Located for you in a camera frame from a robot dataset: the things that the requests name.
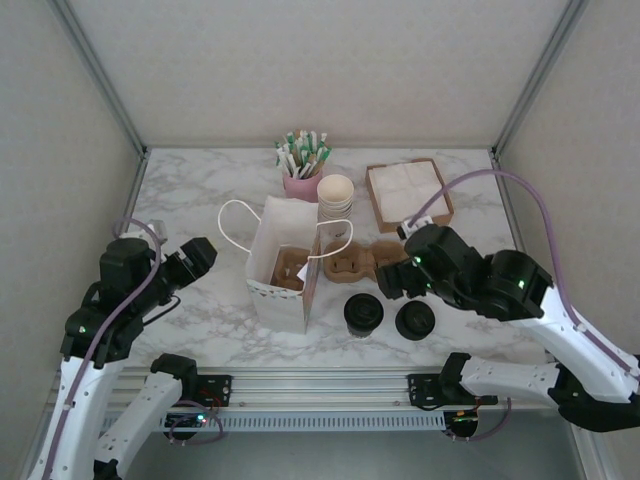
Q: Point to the brown cardboard cup carrier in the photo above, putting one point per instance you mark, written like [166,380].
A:
[287,265]

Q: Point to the white patterned paper bag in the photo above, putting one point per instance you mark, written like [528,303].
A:
[280,312]

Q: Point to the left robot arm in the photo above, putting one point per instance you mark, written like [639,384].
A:
[150,400]

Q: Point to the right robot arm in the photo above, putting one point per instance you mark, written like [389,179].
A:
[500,377]

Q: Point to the black cup lid right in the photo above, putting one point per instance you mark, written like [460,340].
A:
[415,320]

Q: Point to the stack of cardboard cup carriers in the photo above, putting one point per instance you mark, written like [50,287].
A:
[345,265]

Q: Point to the brown napkin tray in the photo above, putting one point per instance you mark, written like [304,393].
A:
[385,226]

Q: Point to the stack of white napkins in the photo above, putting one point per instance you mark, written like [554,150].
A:
[405,187]

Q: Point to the black mounting plate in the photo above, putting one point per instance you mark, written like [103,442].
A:
[215,387]
[422,390]

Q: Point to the stack of white paper cups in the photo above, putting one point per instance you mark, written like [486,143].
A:
[335,192]

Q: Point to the pink straw holder cup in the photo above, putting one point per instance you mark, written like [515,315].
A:
[300,189]

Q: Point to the paper wrapped straw green end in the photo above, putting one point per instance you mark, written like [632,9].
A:
[326,156]
[304,145]
[282,155]
[291,147]
[313,145]
[321,145]

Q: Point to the small controller board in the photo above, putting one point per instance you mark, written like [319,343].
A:
[187,421]
[462,419]

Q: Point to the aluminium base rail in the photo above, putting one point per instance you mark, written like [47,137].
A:
[320,392]

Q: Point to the aluminium frame post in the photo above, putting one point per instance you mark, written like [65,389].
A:
[100,80]
[537,80]

